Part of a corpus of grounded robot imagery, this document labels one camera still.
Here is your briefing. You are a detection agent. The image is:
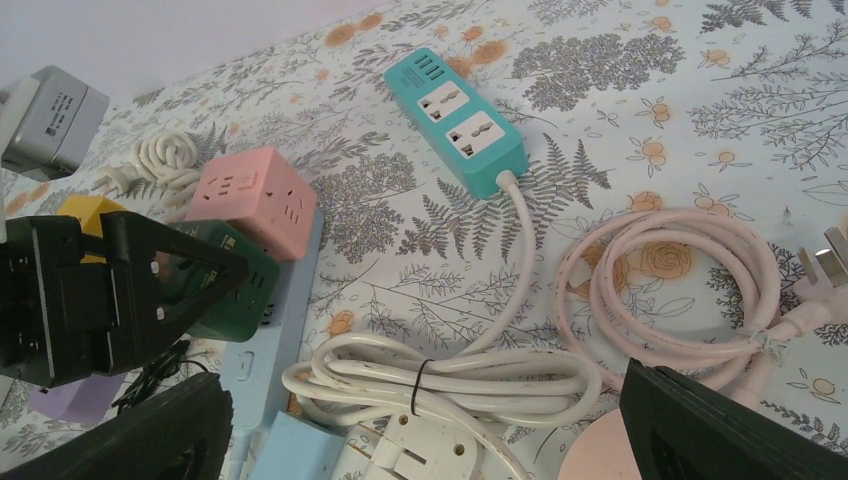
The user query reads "pink cube power socket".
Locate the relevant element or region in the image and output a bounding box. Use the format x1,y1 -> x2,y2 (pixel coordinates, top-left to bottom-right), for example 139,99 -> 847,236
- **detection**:
185,146 -> 318,262

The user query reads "yellow cube power socket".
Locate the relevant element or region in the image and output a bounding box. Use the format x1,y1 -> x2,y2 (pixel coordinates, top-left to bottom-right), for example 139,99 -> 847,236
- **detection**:
56,195 -> 127,238

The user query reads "purple usb power strip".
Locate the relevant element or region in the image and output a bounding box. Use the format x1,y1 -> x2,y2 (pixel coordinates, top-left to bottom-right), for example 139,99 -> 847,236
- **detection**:
28,373 -> 127,425

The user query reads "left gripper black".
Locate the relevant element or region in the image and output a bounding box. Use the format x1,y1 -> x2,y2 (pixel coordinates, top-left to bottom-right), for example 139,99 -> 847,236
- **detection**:
1,211 -> 249,388

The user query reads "teal power strip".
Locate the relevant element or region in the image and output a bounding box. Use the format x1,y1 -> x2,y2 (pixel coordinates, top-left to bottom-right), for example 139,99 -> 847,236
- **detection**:
383,48 -> 529,199

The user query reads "small light blue adapter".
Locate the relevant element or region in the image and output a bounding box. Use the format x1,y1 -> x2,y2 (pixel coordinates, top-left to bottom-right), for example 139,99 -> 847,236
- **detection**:
248,412 -> 345,480

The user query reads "light blue power strip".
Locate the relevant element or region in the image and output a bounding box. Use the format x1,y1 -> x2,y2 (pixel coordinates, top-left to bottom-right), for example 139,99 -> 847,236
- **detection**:
220,212 -> 324,479

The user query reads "dark green cube socket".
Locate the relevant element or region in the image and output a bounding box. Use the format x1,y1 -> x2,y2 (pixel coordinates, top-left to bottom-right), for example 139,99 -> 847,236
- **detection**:
158,219 -> 282,344

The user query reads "white cable bundle centre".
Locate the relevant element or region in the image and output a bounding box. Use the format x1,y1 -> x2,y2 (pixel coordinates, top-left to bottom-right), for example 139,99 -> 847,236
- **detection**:
281,168 -> 604,480

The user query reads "pink coiled cable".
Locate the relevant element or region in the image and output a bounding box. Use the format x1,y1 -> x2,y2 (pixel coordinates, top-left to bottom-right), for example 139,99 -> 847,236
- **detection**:
555,208 -> 848,409

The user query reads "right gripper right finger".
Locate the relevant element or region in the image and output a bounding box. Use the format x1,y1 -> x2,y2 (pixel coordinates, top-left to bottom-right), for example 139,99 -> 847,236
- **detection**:
619,359 -> 847,479

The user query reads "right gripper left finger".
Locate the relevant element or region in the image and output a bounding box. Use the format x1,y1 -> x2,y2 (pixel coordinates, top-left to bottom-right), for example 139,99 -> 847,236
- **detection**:
1,373 -> 233,479

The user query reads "white coiled cable back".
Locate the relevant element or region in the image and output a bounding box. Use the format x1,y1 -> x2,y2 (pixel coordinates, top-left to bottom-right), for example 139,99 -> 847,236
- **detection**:
91,129 -> 203,220

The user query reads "pink round power socket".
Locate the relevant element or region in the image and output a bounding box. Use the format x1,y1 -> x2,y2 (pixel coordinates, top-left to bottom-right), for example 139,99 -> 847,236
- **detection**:
558,409 -> 642,480

